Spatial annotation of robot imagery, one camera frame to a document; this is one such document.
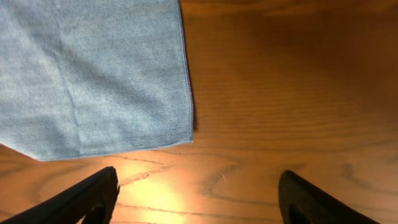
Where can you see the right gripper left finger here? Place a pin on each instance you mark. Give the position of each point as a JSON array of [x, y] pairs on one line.
[[90, 201]]

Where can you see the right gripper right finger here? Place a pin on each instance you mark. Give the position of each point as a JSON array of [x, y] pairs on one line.
[[301, 202]]

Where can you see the blue cloth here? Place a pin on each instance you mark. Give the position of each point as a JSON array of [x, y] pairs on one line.
[[84, 78]]

